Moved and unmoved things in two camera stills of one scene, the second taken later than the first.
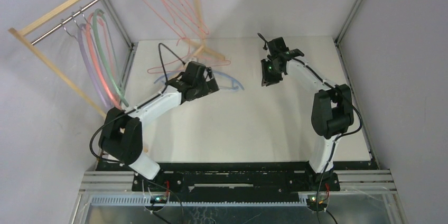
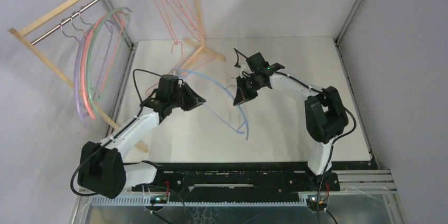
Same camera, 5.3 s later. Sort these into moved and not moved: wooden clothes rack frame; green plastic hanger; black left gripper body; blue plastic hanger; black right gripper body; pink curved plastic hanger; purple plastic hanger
Moved: purple plastic hanger; black left gripper body; black right gripper body; pink curved plastic hanger; blue plastic hanger; green plastic hanger
Not moved: wooden clothes rack frame
